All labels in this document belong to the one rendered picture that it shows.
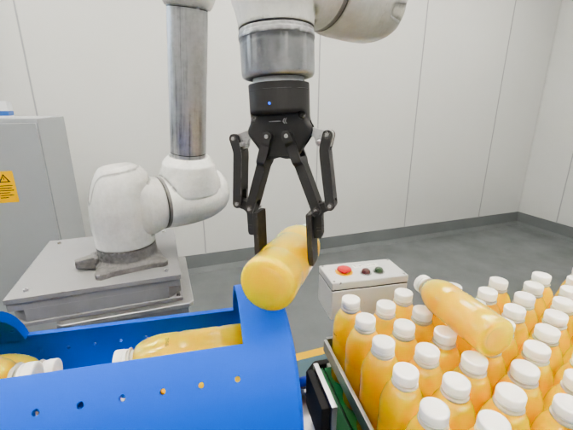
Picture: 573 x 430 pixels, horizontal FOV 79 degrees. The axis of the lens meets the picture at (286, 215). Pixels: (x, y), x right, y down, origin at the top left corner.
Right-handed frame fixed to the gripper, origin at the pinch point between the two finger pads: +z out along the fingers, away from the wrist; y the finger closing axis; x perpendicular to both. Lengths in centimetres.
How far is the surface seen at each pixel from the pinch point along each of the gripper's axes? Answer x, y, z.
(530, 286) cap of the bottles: -43, -44, 23
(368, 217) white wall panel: -341, 14, 86
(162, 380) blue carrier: 15.1, 10.7, 12.7
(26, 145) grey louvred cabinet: -74, 146, -12
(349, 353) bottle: -17.0, -6.4, 28.6
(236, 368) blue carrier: 10.8, 3.4, 12.8
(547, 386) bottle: -17, -39, 29
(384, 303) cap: -25.6, -12.6, 21.6
